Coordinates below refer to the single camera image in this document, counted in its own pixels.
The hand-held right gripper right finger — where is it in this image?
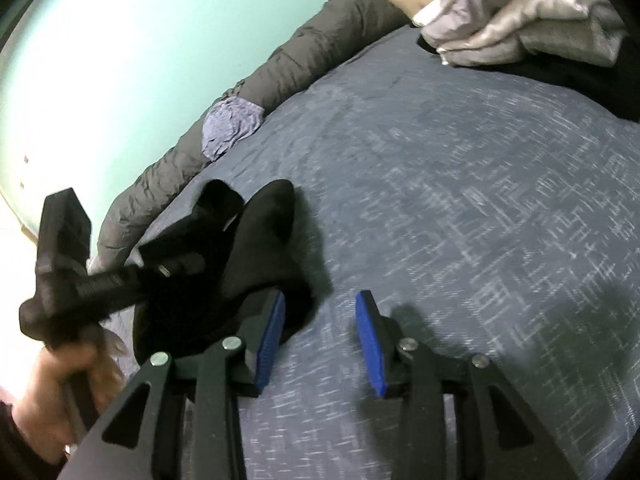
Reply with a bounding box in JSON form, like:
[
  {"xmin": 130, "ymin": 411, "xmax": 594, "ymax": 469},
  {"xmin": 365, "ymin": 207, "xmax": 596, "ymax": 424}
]
[{"xmin": 355, "ymin": 290, "xmax": 576, "ymax": 480}]

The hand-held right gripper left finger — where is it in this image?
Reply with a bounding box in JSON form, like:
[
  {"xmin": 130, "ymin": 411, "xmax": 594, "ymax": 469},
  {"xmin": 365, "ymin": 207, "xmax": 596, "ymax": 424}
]
[{"xmin": 57, "ymin": 290, "xmax": 287, "ymax": 480}]

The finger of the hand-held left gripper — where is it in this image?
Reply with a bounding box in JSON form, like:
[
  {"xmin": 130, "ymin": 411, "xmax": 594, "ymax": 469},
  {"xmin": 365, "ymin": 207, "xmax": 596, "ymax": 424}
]
[{"xmin": 132, "ymin": 200, "xmax": 238, "ymax": 286}]

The black sweater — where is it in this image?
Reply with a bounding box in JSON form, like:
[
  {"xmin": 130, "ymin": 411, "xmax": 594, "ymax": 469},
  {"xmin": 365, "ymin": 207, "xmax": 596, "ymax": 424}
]
[{"xmin": 132, "ymin": 178, "xmax": 333, "ymax": 361}]

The person's left forearm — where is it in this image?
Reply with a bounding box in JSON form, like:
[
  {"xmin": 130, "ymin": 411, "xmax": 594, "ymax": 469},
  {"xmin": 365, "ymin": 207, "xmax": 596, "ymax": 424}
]
[{"xmin": 0, "ymin": 400, "xmax": 66, "ymax": 480}]

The stack of folded clothes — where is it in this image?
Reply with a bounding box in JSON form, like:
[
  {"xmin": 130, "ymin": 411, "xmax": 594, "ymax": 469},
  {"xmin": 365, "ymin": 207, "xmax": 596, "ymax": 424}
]
[{"xmin": 411, "ymin": 0, "xmax": 640, "ymax": 123}]

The person's left hand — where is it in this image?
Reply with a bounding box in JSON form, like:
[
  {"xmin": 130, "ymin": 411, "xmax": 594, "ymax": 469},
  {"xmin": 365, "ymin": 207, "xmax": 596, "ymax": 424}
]
[{"xmin": 10, "ymin": 330, "xmax": 131, "ymax": 466}]

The crumpled light purple cloth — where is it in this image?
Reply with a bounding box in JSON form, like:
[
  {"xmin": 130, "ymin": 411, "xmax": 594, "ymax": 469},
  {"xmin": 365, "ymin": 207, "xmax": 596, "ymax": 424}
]
[{"xmin": 201, "ymin": 97, "xmax": 266, "ymax": 161}]

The dark grey rolled duvet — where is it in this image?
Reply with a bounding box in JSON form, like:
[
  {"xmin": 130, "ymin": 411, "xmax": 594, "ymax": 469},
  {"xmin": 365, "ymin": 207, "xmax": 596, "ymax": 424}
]
[{"xmin": 97, "ymin": 0, "xmax": 416, "ymax": 271}]

